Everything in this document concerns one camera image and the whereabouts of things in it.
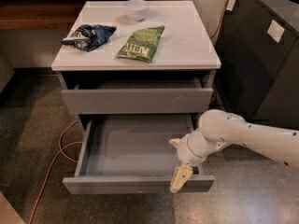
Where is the grey drawer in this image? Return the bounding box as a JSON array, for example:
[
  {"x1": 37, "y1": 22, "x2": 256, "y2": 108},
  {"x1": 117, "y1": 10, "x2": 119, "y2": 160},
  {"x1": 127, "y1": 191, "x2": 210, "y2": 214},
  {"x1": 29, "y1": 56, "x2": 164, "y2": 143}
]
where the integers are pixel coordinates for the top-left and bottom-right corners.
[
  {"x1": 62, "y1": 113, "x2": 216, "y2": 195},
  {"x1": 62, "y1": 77, "x2": 213, "y2": 114}
]

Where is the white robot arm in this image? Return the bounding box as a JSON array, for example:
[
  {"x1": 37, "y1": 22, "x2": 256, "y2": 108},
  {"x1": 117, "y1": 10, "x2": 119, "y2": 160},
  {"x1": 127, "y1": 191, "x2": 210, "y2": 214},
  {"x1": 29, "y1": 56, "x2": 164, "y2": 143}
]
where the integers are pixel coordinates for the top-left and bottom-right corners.
[{"x1": 169, "y1": 109, "x2": 299, "y2": 193}]

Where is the dark grey bin cabinet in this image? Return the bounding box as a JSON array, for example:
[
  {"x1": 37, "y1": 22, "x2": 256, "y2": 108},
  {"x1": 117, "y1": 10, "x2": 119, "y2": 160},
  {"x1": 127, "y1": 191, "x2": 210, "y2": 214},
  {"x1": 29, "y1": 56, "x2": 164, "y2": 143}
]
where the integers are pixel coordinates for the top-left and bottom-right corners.
[{"x1": 216, "y1": 0, "x2": 299, "y2": 129}]

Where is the blue chip bag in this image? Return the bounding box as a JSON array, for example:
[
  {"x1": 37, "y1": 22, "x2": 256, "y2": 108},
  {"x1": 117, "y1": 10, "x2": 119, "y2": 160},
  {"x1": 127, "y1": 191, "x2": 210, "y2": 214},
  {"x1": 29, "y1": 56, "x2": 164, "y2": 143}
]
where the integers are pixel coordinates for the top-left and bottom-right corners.
[{"x1": 62, "y1": 24, "x2": 117, "y2": 52}]

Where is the orange cable by wall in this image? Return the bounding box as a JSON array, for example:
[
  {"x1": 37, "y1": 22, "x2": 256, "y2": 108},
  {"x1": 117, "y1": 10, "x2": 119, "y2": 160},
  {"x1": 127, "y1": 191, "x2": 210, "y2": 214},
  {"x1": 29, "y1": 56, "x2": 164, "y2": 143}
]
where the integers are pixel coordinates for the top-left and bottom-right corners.
[{"x1": 210, "y1": 0, "x2": 241, "y2": 41}]

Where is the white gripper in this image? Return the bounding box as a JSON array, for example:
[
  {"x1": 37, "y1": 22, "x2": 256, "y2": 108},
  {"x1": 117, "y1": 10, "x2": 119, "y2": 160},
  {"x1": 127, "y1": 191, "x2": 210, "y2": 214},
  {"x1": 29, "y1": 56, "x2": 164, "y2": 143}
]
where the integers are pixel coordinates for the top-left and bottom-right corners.
[{"x1": 169, "y1": 132, "x2": 229, "y2": 193}]

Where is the grey drawer cabinet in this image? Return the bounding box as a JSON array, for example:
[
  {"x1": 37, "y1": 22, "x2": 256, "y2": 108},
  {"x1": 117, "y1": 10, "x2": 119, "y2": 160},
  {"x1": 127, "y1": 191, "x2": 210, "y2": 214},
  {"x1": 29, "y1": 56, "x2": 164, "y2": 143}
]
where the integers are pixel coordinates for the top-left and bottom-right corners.
[{"x1": 51, "y1": 1, "x2": 221, "y2": 123}]

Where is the orange cable on floor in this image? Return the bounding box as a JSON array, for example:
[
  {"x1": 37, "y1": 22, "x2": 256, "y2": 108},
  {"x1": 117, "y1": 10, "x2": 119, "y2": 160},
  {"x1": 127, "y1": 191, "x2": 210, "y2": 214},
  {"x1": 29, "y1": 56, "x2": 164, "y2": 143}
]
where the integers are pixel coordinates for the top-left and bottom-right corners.
[{"x1": 27, "y1": 119, "x2": 84, "y2": 224}]

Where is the white label on cabinet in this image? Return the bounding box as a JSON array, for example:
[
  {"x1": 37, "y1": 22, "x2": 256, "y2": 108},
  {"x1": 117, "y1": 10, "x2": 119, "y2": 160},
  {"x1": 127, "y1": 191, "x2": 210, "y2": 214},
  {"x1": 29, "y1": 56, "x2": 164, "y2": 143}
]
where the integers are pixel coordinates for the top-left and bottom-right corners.
[{"x1": 267, "y1": 20, "x2": 285, "y2": 43}]

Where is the wooden bench shelf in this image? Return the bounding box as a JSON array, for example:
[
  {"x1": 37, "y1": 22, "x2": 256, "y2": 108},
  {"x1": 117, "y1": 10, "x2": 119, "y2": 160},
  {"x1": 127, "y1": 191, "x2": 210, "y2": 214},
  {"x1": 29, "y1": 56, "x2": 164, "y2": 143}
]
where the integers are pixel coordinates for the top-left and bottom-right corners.
[{"x1": 0, "y1": 0, "x2": 169, "y2": 30}]

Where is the green chip bag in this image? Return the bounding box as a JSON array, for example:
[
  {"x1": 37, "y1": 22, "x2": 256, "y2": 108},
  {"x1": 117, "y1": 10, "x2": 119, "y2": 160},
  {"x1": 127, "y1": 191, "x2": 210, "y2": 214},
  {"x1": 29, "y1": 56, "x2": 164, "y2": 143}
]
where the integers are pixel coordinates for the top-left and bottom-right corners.
[{"x1": 116, "y1": 25, "x2": 164, "y2": 63}]

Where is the grey top drawer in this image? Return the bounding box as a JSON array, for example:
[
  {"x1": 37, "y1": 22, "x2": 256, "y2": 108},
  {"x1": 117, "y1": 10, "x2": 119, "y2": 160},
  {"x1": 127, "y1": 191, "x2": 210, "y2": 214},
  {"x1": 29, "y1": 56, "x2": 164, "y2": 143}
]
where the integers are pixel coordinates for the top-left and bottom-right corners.
[{"x1": 62, "y1": 77, "x2": 213, "y2": 114}]

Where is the white bowl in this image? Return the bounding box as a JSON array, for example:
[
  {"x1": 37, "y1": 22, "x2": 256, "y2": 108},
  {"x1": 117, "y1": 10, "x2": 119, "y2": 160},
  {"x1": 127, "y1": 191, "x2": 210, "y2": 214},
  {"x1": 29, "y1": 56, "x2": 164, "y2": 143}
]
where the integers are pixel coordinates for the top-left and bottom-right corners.
[{"x1": 124, "y1": 0, "x2": 150, "y2": 21}]

